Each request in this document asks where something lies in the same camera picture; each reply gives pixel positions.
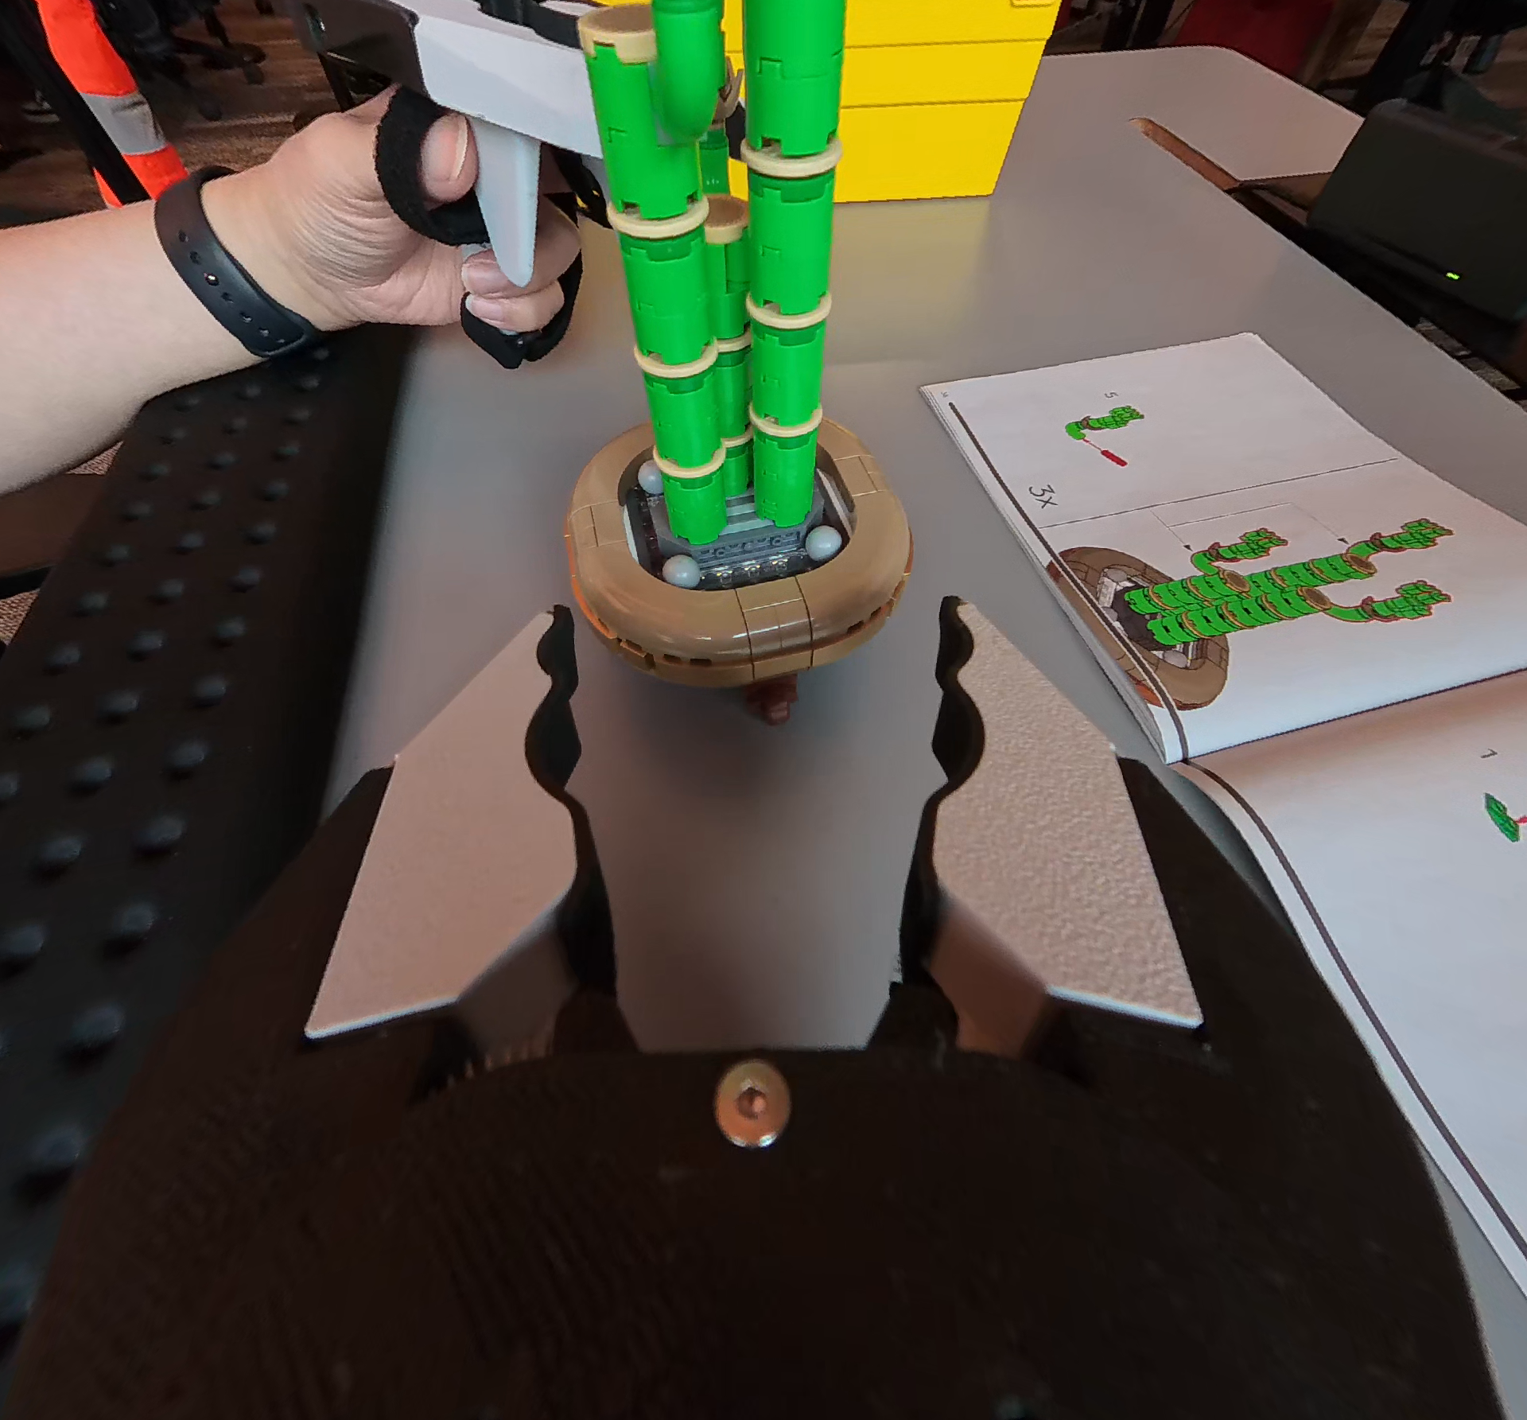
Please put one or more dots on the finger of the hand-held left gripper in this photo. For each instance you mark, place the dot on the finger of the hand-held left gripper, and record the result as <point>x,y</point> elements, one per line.
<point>501,72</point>

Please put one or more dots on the person's left forearm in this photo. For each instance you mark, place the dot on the person's left forearm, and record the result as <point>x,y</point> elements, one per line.
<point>82,335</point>

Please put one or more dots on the person's left hand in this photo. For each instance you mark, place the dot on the person's left hand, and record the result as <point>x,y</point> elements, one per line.
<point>321,215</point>

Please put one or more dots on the red bag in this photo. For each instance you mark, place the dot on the red bag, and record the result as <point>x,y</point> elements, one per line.
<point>1252,18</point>

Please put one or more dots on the yellow plastic bin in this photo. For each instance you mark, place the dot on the yellow plastic bin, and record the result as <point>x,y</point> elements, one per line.
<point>930,72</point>

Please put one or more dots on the black device with green light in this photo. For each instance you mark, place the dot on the black device with green light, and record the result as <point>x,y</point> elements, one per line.
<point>1431,203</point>

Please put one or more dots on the green lego bamboo model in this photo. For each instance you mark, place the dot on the green lego bamboo model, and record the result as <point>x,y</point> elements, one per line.
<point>787,251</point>

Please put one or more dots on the orange reflective safety vest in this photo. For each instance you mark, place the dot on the orange reflective safety vest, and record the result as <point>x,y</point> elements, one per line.
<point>102,83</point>

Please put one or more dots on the open lego instruction booklet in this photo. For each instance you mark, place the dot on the open lego instruction booklet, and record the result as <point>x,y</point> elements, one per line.
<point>1252,454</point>

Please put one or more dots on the flat grey cardboard sheet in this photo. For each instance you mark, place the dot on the flat grey cardboard sheet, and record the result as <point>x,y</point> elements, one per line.
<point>1252,150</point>

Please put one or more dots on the black wrist band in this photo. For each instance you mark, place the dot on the black wrist band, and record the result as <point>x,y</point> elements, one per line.
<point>226,274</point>

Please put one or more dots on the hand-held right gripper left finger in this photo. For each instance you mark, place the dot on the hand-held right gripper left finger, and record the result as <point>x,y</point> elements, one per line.
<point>453,871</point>

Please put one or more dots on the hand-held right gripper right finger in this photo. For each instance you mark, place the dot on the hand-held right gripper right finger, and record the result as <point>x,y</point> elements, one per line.
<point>1061,871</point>

